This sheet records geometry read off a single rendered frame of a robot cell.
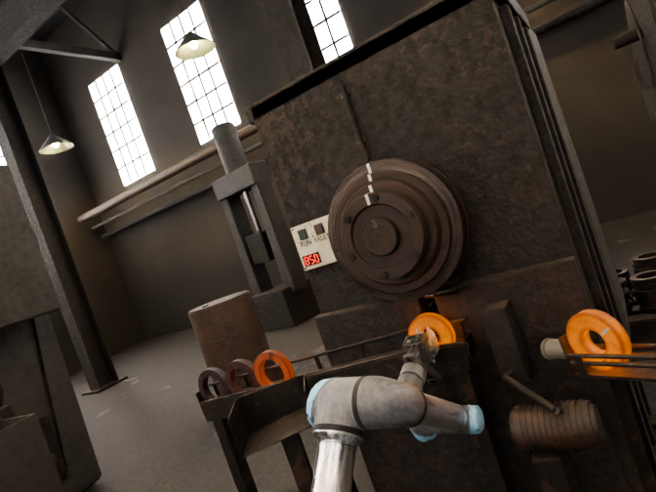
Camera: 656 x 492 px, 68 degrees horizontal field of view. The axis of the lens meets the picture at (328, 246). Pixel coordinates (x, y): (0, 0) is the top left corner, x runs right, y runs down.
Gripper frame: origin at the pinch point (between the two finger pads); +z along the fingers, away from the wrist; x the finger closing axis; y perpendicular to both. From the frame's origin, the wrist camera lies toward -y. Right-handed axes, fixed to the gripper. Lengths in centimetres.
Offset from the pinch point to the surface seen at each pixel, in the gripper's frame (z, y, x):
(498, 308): -2.1, 6.2, -25.4
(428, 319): 0.6, 5.4, -1.4
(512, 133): 28, 48, -42
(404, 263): -3.2, 29.5, -4.9
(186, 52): 523, 213, 421
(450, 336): -1.5, -1.1, -7.0
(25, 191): 311, 146, 640
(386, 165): 14, 56, -6
